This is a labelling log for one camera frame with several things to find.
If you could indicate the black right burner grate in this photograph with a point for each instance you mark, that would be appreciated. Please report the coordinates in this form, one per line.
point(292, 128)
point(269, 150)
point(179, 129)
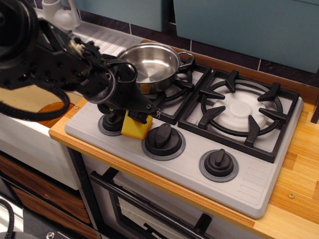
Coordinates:
point(249, 116)

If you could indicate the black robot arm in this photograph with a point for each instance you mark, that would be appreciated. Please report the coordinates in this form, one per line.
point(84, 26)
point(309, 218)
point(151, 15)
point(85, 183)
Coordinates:
point(35, 52)

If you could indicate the yellow toy cheese wedge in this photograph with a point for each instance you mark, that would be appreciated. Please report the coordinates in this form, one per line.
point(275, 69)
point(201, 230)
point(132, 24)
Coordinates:
point(133, 128)

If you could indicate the grey toy faucet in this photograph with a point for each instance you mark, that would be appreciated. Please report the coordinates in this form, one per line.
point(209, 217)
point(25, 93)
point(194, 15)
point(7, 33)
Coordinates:
point(64, 19)

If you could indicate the black burner grate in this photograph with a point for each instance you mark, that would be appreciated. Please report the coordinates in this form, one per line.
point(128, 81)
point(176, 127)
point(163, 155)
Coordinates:
point(174, 100)
point(249, 116)

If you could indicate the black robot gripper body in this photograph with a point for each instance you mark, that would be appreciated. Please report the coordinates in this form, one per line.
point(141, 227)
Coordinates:
point(113, 83)

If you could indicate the black left stove knob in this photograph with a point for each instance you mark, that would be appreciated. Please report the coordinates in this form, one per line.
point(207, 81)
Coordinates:
point(111, 124)

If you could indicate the stainless steel pot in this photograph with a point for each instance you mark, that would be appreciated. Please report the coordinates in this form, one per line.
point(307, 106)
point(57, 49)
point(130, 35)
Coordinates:
point(157, 65)

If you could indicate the toy oven door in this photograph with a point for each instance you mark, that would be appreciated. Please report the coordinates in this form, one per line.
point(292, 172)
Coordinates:
point(106, 181)

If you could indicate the black left burner grate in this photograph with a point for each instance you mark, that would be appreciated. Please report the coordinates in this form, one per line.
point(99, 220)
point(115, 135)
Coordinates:
point(174, 100)

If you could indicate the wooden drawer fronts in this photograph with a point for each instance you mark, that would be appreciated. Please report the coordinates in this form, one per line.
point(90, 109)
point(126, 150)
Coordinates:
point(47, 197)

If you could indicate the black stove knob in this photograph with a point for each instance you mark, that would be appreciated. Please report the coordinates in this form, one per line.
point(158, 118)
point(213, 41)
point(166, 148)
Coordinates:
point(111, 124)
point(218, 166)
point(164, 143)

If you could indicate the black middle stove knob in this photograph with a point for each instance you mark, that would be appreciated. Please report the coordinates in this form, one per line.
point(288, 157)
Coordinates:
point(164, 143)

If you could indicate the grey toy stove top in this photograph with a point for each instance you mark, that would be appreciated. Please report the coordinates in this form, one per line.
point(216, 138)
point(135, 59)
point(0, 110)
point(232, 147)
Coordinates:
point(249, 192)

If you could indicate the black right stove knob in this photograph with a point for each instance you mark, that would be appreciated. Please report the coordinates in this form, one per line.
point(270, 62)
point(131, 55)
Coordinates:
point(218, 166)

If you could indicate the white toy sink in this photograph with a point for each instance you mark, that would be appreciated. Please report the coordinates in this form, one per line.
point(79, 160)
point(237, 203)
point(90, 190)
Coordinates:
point(29, 142)

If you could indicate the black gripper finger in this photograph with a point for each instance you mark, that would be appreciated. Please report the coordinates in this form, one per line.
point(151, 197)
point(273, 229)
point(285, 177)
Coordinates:
point(108, 113)
point(138, 116)

